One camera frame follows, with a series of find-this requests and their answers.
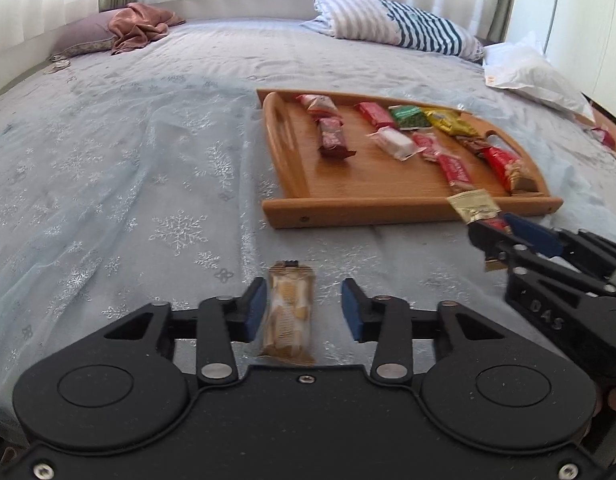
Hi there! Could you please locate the white wardrobe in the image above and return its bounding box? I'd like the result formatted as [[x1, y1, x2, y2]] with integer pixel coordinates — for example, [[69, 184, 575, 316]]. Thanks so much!
[[505, 0, 616, 126]]

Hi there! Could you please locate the red patterned snack bar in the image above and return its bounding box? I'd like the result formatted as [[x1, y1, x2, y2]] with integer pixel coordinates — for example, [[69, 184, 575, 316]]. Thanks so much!
[[438, 154, 475, 192]]

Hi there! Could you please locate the striped pillow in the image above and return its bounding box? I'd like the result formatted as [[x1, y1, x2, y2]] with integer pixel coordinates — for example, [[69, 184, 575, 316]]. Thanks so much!
[[300, 0, 486, 63]]

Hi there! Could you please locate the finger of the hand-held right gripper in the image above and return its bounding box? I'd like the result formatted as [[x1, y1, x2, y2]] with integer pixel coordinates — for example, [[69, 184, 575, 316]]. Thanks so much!
[[503, 212, 616, 277], [467, 221, 616, 298]]

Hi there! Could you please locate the beige wafer packet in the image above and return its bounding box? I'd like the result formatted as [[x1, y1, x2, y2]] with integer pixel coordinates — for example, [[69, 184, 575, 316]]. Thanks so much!
[[255, 260, 316, 366]]

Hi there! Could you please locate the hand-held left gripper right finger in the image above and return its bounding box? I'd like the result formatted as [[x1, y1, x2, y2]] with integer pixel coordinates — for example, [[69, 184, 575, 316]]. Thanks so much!
[[340, 277, 514, 386]]

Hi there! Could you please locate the pink red snack packet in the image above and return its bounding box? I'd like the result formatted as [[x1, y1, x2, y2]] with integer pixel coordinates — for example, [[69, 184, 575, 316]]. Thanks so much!
[[295, 94, 339, 117]]

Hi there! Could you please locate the red white snack packet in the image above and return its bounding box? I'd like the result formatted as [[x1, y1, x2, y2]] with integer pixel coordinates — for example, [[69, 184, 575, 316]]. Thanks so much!
[[413, 132, 445, 162]]

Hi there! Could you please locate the dark red snack bar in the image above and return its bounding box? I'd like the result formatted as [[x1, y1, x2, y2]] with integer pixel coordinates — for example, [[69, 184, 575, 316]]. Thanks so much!
[[315, 116, 357, 159]]

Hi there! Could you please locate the large red biscuit packet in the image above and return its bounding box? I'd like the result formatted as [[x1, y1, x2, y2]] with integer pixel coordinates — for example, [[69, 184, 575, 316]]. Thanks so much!
[[482, 146, 537, 194]]

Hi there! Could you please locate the light blue snowflake bedspread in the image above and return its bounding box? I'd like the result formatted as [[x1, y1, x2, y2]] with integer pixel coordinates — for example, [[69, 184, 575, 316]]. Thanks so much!
[[0, 12, 616, 441]]

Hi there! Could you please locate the pink crumpled cloth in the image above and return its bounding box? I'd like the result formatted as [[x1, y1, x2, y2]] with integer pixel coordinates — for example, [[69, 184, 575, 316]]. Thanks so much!
[[110, 2, 186, 56]]

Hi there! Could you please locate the small red packet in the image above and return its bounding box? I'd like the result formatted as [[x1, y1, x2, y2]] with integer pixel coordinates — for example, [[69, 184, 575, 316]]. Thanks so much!
[[590, 126, 616, 150]]

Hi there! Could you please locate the wooden tray with handles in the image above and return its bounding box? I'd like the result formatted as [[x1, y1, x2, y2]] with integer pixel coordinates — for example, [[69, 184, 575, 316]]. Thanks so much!
[[256, 89, 565, 231]]

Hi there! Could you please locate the brown almond snack packet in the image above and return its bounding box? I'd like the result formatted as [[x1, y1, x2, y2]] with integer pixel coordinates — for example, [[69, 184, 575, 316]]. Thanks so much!
[[457, 135, 492, 157]]

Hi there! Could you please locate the white plastic bag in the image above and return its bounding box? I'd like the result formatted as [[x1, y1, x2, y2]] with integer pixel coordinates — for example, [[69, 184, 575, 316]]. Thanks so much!
[[482, 32, 596, 123]]

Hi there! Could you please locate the yellow snack packet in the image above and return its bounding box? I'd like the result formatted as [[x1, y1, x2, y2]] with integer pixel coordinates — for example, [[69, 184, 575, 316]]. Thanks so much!
[[423, 109, 481, 137]]

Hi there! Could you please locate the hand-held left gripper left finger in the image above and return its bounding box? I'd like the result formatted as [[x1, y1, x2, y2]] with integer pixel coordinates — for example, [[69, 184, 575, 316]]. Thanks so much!
[[103, 276, 268, 387]]

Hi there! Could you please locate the green snack packet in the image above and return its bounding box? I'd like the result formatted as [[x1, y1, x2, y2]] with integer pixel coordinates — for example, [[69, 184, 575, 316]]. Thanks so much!
[[388, 105, 431, 131]]

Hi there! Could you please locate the bright red snack packet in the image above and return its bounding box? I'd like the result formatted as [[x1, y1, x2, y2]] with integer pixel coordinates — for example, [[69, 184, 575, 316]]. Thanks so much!
[[355, 102, 396, 129]]

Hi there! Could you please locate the gold snack packet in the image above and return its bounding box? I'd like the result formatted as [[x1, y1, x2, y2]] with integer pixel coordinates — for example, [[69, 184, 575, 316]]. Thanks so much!
[[447, 189, 513, 273]]

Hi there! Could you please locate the purple pillow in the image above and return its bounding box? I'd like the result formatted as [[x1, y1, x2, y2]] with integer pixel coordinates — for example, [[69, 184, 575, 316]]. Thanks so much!
[[50, 10, 126, 58]]

